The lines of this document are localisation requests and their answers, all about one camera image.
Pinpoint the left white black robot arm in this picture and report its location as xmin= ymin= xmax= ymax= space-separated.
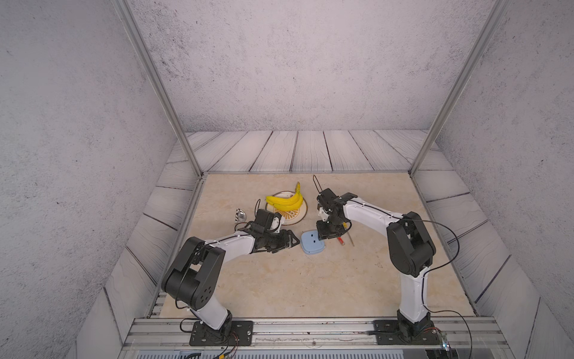
xmin=161 ymin=209 xmax=300 ymax=333

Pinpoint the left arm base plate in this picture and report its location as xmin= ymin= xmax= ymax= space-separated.
xmin=189 ymin=314 xmax=254 ymax=347

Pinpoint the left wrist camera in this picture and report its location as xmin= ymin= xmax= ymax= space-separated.
xmin=268 ymin=212 xmax=285 ymax=233

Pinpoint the right aluminium frame post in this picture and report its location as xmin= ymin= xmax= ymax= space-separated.
xmin=408 ymin=0 xmax=510 ymax=179

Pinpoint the aluminium mounting rail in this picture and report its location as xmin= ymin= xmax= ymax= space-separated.
xmin=122 ymin=317 xmax=514 ymax=358

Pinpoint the yellow banana bunch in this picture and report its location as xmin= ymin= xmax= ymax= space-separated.
xmin=265 ymin=182 xmax=303 ymax=212

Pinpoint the round patterned plate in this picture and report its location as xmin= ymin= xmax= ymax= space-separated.
xmin=265 ymin=191 xmax=308 ymax=226

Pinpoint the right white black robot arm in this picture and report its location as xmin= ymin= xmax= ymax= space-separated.
xmin=316 ymin=188 xmax=436 ymax=341

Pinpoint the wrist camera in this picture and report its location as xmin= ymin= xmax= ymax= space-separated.
xmin=318 ymin=206 xmax=329 ymax=222
xmin=268 ymin=212 xmax=285 ymax=233

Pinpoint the aluminium frame post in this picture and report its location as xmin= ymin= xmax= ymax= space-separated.
xmin=112 ymin=0 xmax=203 ymax=177
xmin=408 ymin=0 xmax=510 ymax=179

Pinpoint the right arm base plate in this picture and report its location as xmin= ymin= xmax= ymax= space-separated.
xmin=370 ymin=312 xmax=442 ymax=346

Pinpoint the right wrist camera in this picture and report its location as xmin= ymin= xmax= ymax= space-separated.
xmin=318 ymin=206 xmax=329 ymax=222

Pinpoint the left aluminium frame post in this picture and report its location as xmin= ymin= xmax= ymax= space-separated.
xmin=112 ymin=0 xmax=203 ymax=177

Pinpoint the yellow handled screwdriver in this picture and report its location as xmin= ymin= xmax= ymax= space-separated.
xmin=343 ymin=222 xmax=355 ymax=247

